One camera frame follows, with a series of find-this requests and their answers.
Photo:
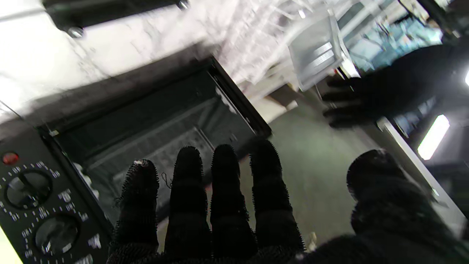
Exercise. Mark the silver ribbed baking tray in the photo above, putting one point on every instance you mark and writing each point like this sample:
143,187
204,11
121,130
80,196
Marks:
315,55

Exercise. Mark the bright white strip light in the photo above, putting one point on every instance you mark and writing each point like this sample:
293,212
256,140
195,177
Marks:
434,137

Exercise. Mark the red toaster oven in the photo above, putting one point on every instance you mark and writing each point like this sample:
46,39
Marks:
40,212

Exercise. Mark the black oven timer knob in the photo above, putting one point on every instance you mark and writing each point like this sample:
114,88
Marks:
27,189

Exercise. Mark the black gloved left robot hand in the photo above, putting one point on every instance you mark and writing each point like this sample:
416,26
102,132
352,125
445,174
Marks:
395,88

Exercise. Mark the black oven temperature knob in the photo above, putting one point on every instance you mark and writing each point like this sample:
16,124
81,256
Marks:
56,234

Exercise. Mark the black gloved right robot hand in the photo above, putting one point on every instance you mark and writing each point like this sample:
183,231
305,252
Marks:
227,220

